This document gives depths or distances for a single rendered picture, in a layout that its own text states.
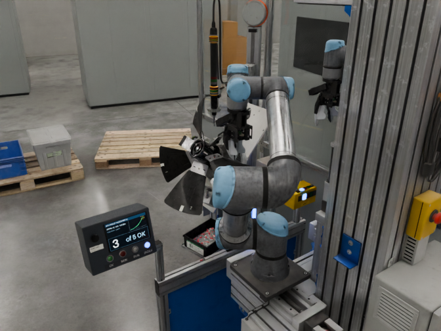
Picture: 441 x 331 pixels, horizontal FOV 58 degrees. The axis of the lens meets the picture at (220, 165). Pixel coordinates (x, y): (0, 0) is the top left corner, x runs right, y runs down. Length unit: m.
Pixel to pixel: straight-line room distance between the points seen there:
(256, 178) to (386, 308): 0.59
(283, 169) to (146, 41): 6.60
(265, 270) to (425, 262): 0.53
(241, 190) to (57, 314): 2.24
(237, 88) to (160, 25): 6.34
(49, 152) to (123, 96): 3.13
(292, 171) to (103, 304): 2.22
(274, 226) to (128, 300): 1.82
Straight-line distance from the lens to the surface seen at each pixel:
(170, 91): 7.82
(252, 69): 2.57
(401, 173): 1.22
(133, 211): 1.56
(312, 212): 2.74
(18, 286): 3.44
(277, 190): 1.05
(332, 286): 1.57
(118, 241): 1.56
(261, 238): 1.45
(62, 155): 4.84
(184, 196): 2.18
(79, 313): 3.05
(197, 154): 2.18
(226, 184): 1.04
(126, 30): 7.46
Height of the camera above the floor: 2.04
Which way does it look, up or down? 24 degrees down
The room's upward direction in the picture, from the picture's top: straight up
